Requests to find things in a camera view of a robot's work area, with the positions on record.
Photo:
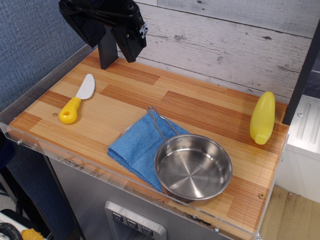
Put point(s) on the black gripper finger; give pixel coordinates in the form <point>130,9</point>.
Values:
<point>89,31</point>
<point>130,41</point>

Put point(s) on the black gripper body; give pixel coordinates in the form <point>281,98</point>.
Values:
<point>104,12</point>

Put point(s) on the stainless steel pot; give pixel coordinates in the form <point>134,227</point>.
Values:
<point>190,167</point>

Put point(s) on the blue folded cloth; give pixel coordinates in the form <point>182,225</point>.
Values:
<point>136,148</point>

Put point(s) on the clear acrylic table guard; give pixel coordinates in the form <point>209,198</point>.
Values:
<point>122,94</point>

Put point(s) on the yellow plastic bottle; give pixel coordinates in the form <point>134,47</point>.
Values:
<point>263,118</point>

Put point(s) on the stainless steel cabinet front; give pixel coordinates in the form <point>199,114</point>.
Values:
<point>87,196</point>

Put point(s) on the silver button control panel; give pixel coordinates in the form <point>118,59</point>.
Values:
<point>127,224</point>

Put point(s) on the white appliance with vents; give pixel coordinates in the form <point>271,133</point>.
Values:
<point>299,167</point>

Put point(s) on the yellow object bottom left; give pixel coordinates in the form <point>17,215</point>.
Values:
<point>31,234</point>

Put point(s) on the yellow handled toy knife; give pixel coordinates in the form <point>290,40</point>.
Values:
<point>69,112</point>

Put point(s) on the black vertical post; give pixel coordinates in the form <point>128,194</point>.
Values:
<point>303,20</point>

